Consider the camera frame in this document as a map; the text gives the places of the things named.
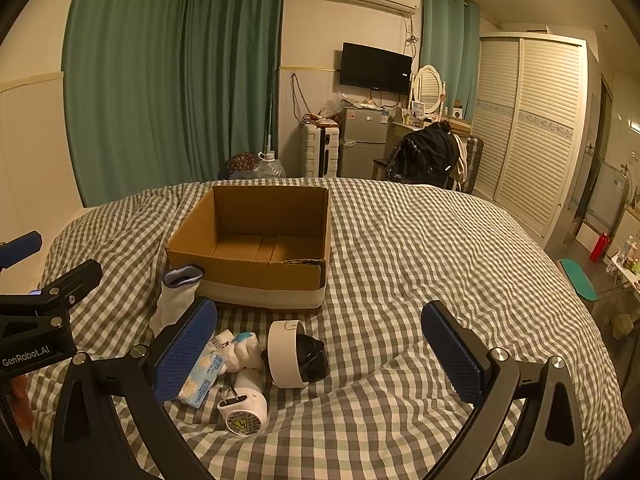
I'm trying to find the black wall television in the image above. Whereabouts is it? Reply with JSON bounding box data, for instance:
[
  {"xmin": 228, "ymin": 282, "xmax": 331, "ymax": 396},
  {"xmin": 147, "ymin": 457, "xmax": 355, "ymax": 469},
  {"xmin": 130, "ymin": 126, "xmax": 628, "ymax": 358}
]
[{"xmin": 340, "ymin": 42, "xmax": 414, "ymax": 95}]

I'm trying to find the clear plastic bag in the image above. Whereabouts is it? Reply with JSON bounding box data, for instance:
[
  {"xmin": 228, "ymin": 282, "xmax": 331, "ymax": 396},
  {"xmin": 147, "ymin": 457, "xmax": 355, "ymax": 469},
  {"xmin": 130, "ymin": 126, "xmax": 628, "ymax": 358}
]
[{"xmin": 319, "ymin": 92, "xmax": 352, "ymax": 124}]

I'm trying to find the silver small fridge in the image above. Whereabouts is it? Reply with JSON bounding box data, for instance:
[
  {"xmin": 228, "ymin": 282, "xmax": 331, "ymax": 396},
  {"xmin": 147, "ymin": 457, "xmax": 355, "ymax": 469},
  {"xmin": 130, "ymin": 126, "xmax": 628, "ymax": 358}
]
[{"xmin": 338, "ymin": 105, "xmax": 389, "ymax": 179}]

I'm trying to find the grey white checked blanket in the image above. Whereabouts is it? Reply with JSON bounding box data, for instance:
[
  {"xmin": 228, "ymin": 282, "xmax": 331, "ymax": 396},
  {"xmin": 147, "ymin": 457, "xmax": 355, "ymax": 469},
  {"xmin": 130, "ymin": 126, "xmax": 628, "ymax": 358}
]
[{"xmin": 25, "ymin": 177, "xmax": 633, "ymax": 480}]

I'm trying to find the white round device yellow label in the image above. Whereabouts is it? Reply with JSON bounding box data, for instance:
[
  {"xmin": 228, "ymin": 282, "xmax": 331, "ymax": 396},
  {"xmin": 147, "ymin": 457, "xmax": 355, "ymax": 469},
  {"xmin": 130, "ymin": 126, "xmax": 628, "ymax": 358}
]
[{"xmin": 216, "ymin": 370, "xmax": 269, "ymax": 436}]

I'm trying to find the brown suitcase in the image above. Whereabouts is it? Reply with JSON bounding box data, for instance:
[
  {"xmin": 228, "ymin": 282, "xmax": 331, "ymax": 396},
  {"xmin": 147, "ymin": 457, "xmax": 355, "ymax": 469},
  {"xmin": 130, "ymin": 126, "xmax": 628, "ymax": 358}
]
[{"xmin": 457, "ymin": 135, "xmax": 485, "ymax": 195}]

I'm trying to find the white louvred wardrobe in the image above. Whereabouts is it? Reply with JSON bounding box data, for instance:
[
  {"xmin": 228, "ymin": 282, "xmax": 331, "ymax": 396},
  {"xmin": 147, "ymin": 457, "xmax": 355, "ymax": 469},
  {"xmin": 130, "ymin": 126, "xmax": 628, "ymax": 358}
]
[{"xmin": 470, "ymin": 32, "xmax": 601, "ymax": 249}]

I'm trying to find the blue white tissue packet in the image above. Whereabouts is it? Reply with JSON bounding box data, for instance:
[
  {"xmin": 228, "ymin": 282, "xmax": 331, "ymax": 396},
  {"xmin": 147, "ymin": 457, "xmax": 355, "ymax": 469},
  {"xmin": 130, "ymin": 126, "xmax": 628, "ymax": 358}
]
[{"xmin": 176, "ymin": 349, "xmax": 232, "ymax": 409}]

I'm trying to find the red fire extinguisher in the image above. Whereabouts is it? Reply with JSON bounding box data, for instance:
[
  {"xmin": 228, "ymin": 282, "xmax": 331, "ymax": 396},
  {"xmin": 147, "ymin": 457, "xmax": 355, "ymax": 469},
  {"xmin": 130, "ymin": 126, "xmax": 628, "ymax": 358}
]
[{"xmin": 589, "ymin": 232, "xmax": 612, "ymax": 264}]

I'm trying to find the cluttered side table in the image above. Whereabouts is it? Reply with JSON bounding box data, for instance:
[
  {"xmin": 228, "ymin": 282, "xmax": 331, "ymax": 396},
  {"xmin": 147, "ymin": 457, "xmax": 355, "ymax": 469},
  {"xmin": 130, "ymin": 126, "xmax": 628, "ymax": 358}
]
[{"xmin": 606, "ymin": 234, "xmax": 640, "ymax": 283}]

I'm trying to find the wide green curtain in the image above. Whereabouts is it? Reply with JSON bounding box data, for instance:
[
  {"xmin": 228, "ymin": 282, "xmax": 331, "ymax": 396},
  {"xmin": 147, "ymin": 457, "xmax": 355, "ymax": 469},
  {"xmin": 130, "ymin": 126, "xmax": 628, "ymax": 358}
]
[{"xmin": 61, "ymin": 0, "xmax": 289, "ymax": 208}]

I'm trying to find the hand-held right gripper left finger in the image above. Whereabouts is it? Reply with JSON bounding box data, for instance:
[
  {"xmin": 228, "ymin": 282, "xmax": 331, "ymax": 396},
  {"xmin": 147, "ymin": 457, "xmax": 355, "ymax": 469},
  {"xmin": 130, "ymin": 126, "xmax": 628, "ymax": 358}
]
[{"xmin": 50, "ymin": 296, "xmax": 221, "ymax": 480}]

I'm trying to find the floral bag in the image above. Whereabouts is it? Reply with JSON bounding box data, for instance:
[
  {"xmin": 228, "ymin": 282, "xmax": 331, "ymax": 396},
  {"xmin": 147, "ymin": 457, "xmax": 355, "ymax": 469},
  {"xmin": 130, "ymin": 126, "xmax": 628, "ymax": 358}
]
[{"xmin": 225, "ymin": 152, "xmax": 259, "ymax": 179}]

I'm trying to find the brown cardboard box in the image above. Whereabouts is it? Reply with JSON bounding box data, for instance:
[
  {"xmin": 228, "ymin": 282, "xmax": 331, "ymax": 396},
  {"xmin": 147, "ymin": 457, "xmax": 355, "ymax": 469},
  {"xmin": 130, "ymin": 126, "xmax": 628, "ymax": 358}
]
[{"xmin": 165, "ymin": 185, "xmax": 331, "ymax": 311}]

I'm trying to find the dark chair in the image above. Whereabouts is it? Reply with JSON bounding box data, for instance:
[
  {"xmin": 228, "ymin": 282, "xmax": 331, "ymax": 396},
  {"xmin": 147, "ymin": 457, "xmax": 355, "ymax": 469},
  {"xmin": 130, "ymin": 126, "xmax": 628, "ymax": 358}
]
[{"xmin": 372, "ymin": 157, "xmax": 401, "ymax": 181}]

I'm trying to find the white tube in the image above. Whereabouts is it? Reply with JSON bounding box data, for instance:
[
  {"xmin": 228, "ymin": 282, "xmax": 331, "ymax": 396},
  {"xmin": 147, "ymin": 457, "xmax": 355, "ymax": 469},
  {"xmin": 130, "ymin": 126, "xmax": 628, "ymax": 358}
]
[{"xmin": 209, "ymin": 329, "xmax": 237, "ymax": 361}]

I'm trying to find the wooden dressing table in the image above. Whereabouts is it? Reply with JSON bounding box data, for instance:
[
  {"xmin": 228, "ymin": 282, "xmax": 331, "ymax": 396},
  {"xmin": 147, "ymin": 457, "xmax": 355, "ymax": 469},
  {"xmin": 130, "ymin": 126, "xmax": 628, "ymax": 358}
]
[{"xmin": 390, "ymin": 117, "xmax": 473, "ymax": 161}]

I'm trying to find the white and black round device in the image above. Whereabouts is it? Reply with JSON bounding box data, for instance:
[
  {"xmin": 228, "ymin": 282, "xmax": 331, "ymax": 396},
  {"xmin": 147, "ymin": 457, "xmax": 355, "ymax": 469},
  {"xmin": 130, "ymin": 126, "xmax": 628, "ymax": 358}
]
[{"xmin": 265, "ymin": 318, "xmax": 330, "ymax": 390}]

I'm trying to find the white sock with blue cuff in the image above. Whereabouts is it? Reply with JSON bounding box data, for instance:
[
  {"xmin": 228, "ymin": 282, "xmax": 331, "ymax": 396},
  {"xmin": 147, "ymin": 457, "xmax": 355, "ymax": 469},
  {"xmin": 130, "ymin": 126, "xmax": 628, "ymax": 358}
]
[{"xmin": 149, "ymin": 266, "xmax": 205, "ymax": 337}]

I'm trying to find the narrow green curtain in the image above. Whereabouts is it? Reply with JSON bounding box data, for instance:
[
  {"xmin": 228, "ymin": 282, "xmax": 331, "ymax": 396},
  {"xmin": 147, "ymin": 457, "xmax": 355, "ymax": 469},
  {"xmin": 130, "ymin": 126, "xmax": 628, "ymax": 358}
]
[{"xmin": 421, "ymin": 0, "xmax": 481, "ymax": 121}]

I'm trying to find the white oval mirror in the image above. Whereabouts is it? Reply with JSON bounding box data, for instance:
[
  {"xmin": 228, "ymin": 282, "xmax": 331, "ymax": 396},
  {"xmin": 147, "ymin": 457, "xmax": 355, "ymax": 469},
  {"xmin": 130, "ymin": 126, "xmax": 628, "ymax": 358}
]
[{"xmin": 410, "ymin": 64, "xmax": 446, "ymax": 117}]

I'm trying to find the clear water jug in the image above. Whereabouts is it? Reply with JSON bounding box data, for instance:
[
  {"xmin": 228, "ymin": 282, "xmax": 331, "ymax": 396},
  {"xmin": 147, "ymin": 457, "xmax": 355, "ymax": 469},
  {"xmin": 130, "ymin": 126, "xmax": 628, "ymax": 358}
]
[{"xmin": 252, "ymin": 150, "xmax": 287, "ymax": 180}]

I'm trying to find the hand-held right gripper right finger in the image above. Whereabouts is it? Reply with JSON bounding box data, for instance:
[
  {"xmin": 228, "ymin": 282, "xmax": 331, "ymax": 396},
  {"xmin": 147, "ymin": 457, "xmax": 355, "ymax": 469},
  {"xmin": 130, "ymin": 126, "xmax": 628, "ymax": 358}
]
[{"xmin": 420, "ymin": 300, "xmax": 586, "ymax": 480}]

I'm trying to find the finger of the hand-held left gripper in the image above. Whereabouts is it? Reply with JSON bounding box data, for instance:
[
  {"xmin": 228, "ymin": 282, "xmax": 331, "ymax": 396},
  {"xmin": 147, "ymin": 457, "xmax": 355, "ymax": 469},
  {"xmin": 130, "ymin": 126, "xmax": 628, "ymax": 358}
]
[
  {"xmin": 34, "ymin": 258, "xmax": 104, "ymax": 312},
  {"xmin": 0, "ymin": 231, "xmax": 43, "ymax": 269}
]

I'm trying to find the white suitcase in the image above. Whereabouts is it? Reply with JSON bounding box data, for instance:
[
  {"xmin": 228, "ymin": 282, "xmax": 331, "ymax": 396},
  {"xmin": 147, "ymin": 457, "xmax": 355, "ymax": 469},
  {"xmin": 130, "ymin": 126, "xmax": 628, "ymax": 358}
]
[{"xmin": 301, "ymin": 123, "xmax": 341, "ymax": 179}]

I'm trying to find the wall cable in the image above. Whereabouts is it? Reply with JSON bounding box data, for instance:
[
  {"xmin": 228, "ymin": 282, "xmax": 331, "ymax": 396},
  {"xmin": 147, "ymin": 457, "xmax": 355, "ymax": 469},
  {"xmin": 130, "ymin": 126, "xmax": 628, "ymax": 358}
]
[{"xmin": 290, "ymin": 72, "xmax": 312, "ymax": 122}]

